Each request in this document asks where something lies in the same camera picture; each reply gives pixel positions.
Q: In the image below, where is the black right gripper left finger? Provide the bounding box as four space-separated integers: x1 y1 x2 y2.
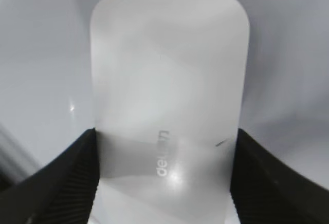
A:
1 128 100 223

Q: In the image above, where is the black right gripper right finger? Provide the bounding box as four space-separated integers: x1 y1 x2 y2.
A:
230 129 328 223

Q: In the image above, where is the white rectangular board eraser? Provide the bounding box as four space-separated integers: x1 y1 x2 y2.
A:
90 0 249 223

